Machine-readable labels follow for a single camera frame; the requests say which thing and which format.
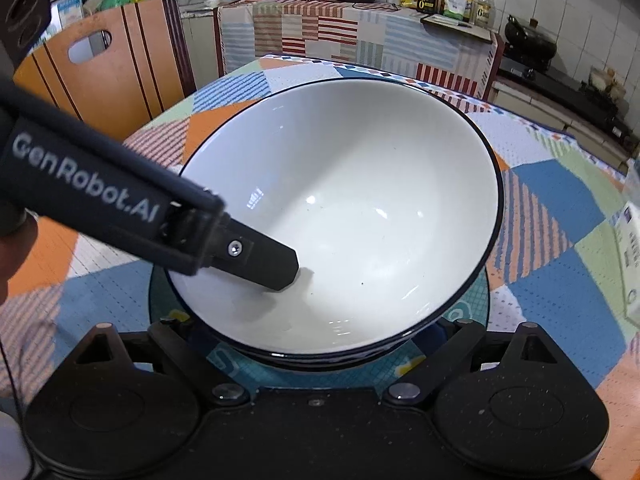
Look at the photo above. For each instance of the white kitchen cabinet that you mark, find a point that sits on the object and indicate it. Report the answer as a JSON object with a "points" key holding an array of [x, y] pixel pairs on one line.
{"points": [[530, 110]]}

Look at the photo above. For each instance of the white bowl with dark rim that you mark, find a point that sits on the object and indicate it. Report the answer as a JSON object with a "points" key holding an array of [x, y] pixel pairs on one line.
{"points": [[360, 185], [325, 358]]}

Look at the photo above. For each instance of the wooden chair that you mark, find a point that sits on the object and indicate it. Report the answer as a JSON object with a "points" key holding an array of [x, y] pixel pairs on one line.
{"points": [[125, 85]]}

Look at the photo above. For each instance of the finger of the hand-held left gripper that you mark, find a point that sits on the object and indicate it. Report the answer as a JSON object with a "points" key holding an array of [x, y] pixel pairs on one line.
{"points": [[260, 260]]}

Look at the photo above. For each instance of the blue and white box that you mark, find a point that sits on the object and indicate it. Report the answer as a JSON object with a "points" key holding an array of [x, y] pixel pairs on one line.
{"points": [[67, 12]]}

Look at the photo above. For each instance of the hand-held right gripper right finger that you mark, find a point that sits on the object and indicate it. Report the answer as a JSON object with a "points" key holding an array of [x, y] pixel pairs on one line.
{"points": [[445, 347]]}

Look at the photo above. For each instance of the blue fried egg plate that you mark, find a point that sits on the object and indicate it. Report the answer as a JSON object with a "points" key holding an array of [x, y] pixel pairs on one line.
{"points": [[300, 378]]}

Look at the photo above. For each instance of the patchwork tablecloth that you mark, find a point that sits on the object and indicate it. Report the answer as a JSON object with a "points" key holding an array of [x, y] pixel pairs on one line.
{"points": [[550, 260]]}

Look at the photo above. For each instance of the white knife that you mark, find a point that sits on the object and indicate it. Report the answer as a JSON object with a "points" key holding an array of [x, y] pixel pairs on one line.
{"points": [[450, 20]]}

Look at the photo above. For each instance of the black wok with lid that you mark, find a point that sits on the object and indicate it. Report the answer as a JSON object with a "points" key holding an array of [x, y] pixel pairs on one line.
{"points": [[530, 37]]}

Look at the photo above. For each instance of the yellow oil bottle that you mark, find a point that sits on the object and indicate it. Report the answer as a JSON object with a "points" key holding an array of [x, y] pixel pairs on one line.
{"points": [[485, 10]]}

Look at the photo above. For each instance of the white carton box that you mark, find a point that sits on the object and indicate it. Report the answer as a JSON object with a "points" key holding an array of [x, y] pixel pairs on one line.
{"points": [[631, 240]]}

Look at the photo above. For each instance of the striped counter cloth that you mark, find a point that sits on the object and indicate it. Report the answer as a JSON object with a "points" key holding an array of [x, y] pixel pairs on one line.
{"points": [[350, 35]]}

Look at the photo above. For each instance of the black gas stove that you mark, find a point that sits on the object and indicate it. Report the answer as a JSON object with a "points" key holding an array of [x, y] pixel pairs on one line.
{"points": [[565, 90]]}

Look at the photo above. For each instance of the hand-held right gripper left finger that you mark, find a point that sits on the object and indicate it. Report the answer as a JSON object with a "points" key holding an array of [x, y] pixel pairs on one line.
{"points": [[180, 341]]}

